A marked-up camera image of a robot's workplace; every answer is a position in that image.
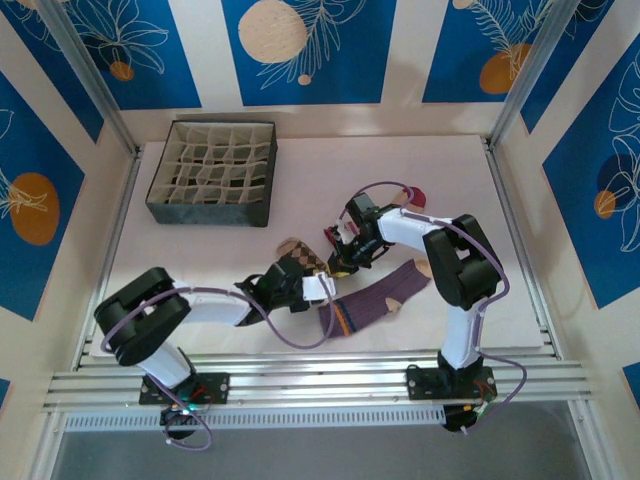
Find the beige red purple striped sock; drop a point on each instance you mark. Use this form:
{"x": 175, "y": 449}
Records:
{"x": 417, "y": 197}

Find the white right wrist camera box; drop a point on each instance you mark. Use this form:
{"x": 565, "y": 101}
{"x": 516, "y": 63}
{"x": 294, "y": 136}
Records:
{"x": 345, "y": 231}

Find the aluminium front rail frame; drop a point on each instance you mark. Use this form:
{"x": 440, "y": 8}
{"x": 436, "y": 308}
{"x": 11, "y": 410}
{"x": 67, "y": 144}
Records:
{"x": 320, "y": 380}

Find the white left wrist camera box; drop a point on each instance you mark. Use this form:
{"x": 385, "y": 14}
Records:
{"x": 316, "y": 289}

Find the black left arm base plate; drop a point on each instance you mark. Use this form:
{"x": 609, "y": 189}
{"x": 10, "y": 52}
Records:
{"x": 217, "y": 387}

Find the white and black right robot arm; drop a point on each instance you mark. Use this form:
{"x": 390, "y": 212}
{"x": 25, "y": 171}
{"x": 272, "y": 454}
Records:
{"x": 460, "y": 335}

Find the black controller box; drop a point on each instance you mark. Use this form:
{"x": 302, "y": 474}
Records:
{"x": 175, "y": 422}
{"x": 457, "y": 419}

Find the aluminium side rail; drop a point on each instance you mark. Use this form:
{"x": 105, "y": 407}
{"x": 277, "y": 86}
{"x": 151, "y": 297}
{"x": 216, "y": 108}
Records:
{"x": 116, "y": 235}
{"x": 496, "y": 170}

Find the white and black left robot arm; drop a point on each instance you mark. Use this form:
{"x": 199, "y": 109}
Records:
{"x": 215, "y": 310}

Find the brown argyle sock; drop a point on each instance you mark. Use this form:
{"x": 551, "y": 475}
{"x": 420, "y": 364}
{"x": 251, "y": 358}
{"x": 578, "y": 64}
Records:
{"x": 300, "y": 252}

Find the aluminium corner post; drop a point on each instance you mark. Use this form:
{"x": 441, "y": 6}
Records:
{"x": 90, "y": 75}
{"x": 530, "y": 75}

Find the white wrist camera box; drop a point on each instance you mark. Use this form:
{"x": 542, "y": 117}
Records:
{"x": 345, "y": 231}
{"x": 316, "y": 289}

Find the purple sock with orange stripe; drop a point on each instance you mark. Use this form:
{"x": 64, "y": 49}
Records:
{"x": 365, "y": 305}

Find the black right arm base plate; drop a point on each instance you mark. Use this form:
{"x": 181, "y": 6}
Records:
{"x": 422, "y": 382}

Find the grey sock organizer box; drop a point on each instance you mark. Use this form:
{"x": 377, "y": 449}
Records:
{"x": 210, "y": 215}

